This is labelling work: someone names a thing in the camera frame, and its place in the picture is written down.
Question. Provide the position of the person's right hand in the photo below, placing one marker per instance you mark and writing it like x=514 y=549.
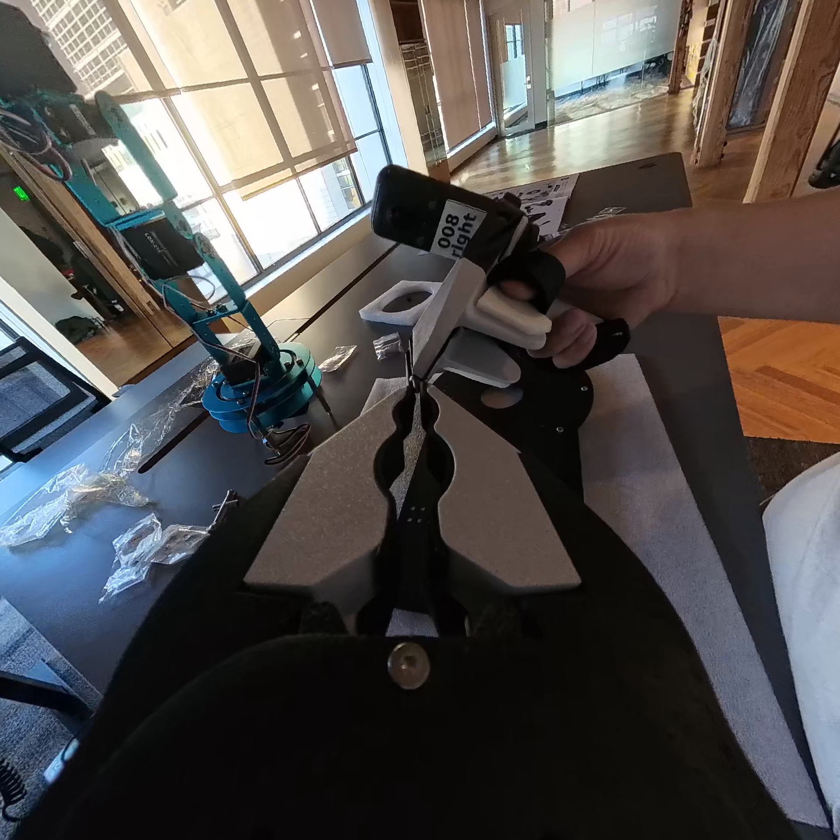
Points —
x=617 y=269

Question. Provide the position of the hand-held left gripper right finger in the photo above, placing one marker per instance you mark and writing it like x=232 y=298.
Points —
x=499 y=505

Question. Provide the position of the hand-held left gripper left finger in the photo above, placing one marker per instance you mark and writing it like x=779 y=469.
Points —
x=315 y=512

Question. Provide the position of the white foam block with hole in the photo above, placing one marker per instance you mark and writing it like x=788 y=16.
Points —
x=394 y=313

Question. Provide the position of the large grid window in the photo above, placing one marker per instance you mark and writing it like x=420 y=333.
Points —
x=275 y=131

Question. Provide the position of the white shirt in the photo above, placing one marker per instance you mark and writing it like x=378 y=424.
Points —
x=807 y=590

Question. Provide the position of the large clear plastic bag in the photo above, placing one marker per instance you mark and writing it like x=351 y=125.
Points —
x=59 y=505

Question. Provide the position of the small clear plastic bag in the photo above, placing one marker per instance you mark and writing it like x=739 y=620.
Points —
x=610 y=212
x=387 y=346
x=134 y=551
x=338 y=358
x=180 y=543

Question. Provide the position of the printed instruction sheet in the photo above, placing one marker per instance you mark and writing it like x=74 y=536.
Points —
x=544 y=200

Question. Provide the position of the small metal bracket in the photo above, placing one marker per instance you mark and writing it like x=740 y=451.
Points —
x=224 y=508

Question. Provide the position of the glass door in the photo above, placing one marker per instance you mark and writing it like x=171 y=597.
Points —
x=518 y=72

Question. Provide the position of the white foam mat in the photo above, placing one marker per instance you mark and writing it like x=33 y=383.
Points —
x=669 y=525

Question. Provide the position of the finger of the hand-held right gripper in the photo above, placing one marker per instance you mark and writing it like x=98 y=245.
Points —
x=479 y=361
x=453 y=308

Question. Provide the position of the crumpled clear plastic wrap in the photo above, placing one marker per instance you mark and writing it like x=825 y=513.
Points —
x=157 y=413

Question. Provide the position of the blue toy robot arm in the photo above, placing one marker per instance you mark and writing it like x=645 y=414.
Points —
x=262 y=387

